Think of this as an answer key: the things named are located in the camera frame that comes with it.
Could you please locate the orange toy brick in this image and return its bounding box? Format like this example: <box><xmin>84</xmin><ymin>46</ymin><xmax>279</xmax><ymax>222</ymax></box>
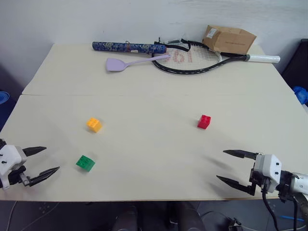
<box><xmin>86</xmin><ymin>117</ymin><xmax>103</xmax><ymax>133</ymax></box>

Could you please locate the blue floor cable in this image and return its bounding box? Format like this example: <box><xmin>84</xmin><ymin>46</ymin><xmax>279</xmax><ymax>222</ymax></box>
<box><xmin>280</xmin><ymin>215</ymin><xmax>305</xmax><ymax>221</ymax></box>

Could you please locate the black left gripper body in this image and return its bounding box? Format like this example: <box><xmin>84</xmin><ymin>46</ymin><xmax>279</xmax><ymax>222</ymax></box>
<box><xmin>8</xmin><ymin>165</ymin><xmax>31</xmax><ymax>187</ymax></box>

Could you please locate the dark rounded shape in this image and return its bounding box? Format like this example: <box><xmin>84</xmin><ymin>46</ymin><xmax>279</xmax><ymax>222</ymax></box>
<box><xmin>167</xmin><ymin>201</ymin><xmax>201</xmax><ymax>231</ymax></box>

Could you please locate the blue crumpled bag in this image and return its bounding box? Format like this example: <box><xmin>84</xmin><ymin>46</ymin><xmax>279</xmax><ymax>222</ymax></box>
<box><xmin>293</xmin><ymin>86</ymin><xmax>308</xmax><ymax>106</ymax></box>

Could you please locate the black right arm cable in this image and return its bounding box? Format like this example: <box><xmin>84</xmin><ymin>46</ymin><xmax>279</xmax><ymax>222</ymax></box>
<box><xmin>260</xmin><ymin>187</ymin><xmax>300</xmax><ymax>231</ymax></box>

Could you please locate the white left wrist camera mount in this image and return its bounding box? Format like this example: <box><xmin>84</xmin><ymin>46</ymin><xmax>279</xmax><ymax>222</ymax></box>
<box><xmin>0</xmin><ymin>144</ymin><xmax>28</xmax><ymax>191</ymax></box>

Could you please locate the blue patterned tube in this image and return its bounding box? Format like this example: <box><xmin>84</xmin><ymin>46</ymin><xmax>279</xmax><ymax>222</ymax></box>
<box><xmin>91</xmin><ymin>41</ymin><xmax>167</xmax><ymax>55</ymax></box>

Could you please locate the purple plastic spatula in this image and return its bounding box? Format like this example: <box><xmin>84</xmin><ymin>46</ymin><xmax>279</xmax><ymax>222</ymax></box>
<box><xmin>105</xmin><ymin>53</ymin><xmax>172</xmax><ymax>73</ymax></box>

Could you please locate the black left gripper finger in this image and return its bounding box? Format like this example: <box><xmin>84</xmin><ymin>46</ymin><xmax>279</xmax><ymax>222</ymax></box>
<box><xmin>28</xmin><ymin>166</ymin><xmax>61</xmax><ymax>188</ymax></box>
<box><xmin>22</xmin><ymin>146</ymin><xmax>47</xmax><ymax>158</ymax></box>

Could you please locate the brown cardboard box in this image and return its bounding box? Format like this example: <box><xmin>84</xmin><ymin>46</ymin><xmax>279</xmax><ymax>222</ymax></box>
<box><xmin>201</xmin><ymin>24</ymin><xmax>257</xmax><ymax>55</ymax></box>

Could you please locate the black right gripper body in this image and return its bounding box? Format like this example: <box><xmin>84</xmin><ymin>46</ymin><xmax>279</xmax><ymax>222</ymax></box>
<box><xmin>249</xmin><ymin>152</ymin><xmax>267</xmax><ymax>196</ymax></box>

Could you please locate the blue round object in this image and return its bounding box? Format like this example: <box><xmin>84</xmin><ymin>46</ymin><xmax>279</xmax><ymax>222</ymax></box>
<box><xmin>0</xmin><ymin>90</ymin><xmax>12</xmax><ymax>105</ymax></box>

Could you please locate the white floor cable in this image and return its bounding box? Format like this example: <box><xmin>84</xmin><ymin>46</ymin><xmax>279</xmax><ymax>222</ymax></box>
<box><xmin>4</xmin><ymin>201</ymin><xmax>61</xmax><ymax>231</ymax></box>

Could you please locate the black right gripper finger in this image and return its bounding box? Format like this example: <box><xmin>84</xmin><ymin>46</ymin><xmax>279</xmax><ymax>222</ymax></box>
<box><xmin>223</xmin><ymin>149</ymin><xmax>259</xmax><ymax>160</ymax></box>
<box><xmin>216</xmin><ymin>175</ymin><xmax>256</xmax><ymax>196</ymax></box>

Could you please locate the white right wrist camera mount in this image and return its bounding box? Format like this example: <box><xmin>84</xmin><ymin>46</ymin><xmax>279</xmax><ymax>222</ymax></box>
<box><xmin>254</xmin><ymin>154</ymin><xmax>283</xmax><ymax>193</ymax></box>

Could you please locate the black racket with white grip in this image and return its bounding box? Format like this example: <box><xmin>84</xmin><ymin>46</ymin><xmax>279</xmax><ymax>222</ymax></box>
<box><xmin>152</xmin><ymin>38</ymin><xmax>282</xmax><ymax>76</ymax></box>

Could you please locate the red toy brick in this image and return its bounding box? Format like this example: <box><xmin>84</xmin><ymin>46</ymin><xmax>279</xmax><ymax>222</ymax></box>
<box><xmin>197</xmin><ymin>114</ymin><xmax>212</xmax><ymax>130</ymax></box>

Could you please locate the green toy brick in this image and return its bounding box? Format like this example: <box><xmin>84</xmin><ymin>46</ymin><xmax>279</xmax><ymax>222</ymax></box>
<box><xmin>75</xmin><ymin>154</ymin><xmax>96</xmax><ymax>173</ymax></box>

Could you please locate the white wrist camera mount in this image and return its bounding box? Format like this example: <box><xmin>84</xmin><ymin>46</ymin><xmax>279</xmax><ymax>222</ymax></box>
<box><xmin>254</xmin><ymin>154</ymin><xmax>283</xmax><ymax>193</ymax></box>
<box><xmin>0</xmin><ymin>144</ymin><xmax>28</xmax><ymax>191</ymax></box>

